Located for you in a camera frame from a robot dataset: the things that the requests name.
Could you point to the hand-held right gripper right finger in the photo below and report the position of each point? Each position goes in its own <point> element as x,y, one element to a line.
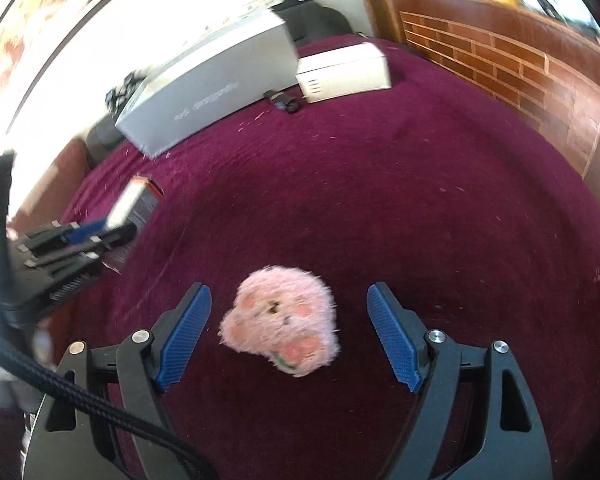
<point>395,340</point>

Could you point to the small black battery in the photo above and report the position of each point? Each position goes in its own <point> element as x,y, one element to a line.
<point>282,101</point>

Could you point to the black clamp device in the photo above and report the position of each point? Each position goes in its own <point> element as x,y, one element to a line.
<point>122,92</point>

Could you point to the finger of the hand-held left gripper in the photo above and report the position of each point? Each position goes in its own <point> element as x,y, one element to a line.
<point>87,231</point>
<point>122,236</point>

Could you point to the framed wall picture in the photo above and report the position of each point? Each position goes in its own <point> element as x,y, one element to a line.
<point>45,20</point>

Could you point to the brown cushion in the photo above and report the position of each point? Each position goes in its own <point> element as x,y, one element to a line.
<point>55,185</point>

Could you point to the red grey medicine box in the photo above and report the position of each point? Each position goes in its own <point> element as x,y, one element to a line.
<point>130,200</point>

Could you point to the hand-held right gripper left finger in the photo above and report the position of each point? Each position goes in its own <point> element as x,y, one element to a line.
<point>185,335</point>

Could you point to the large grey shoe box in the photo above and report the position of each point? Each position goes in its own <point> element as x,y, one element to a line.
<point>205,85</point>

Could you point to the wooden brick pattern counter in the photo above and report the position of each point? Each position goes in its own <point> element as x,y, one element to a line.
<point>480,60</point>

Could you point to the white cardboard box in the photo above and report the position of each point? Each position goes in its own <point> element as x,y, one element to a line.
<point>345,72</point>

